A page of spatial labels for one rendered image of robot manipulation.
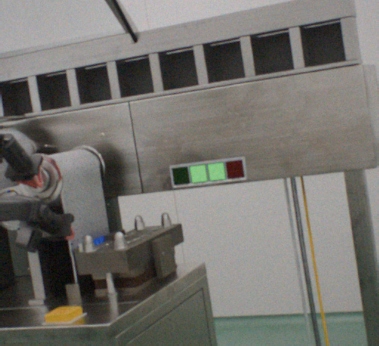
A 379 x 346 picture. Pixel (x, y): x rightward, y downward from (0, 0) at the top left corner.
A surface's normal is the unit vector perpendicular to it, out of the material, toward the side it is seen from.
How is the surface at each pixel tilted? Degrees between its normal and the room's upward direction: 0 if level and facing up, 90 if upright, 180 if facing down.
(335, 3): 90
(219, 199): 90
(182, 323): 90
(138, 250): 90
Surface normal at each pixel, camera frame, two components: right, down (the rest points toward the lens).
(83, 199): 0.92, -0.11
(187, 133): -0.37, 0.11
